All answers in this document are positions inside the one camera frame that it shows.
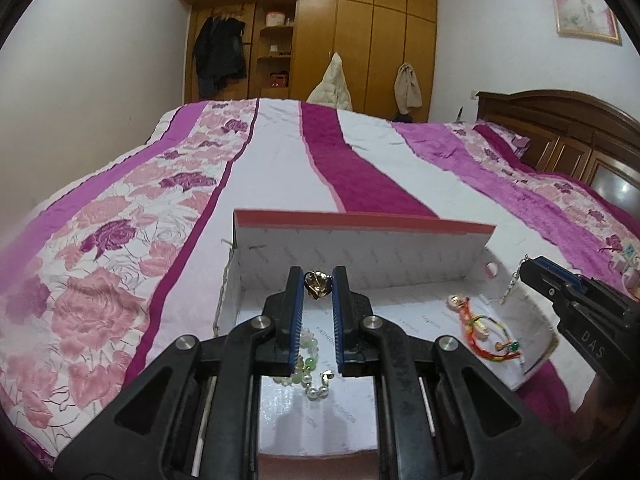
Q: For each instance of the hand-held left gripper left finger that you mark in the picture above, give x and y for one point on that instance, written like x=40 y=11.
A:
x=295 y=312

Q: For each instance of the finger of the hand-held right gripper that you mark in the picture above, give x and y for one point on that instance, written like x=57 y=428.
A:
x=545 y=282
x=567 y=272

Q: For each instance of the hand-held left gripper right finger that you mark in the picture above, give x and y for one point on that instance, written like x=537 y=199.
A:
x=341 y=312

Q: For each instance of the red cardboard box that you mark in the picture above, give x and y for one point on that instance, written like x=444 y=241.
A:
x=375 y=255

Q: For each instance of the pink floral pillow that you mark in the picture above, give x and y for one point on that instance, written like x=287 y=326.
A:
x=505 y=140

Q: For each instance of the dark wooden headboard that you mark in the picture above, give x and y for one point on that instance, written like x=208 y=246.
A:
x=560 y=120

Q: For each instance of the beige hanging coat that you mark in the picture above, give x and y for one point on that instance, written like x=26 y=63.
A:
x=332 y=85

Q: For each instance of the small red box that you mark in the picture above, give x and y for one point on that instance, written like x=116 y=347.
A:
x=279 y=78

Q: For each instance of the beige hanging garment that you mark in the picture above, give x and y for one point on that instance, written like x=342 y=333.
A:
x=407 y=87

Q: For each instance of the dark hanging jacket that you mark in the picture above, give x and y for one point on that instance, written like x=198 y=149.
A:
x=217 y=55

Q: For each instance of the wooden wardrobe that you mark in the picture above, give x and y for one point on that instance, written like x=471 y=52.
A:
x=370 y=35

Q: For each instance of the white round box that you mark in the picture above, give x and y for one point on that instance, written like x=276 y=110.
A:
x=275 y=19

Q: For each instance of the framed wall picture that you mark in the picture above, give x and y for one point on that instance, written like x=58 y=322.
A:
x=580 y=5

